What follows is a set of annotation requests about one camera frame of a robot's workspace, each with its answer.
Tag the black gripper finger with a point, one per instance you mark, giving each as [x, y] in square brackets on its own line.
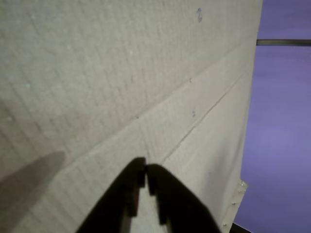
[121, 189]
[179, 206]

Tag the brown corrugated cardboard sheet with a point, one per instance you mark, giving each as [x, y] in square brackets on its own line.
[102, 72]

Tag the black tripod stand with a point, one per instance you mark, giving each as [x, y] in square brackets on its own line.
[284, 42]

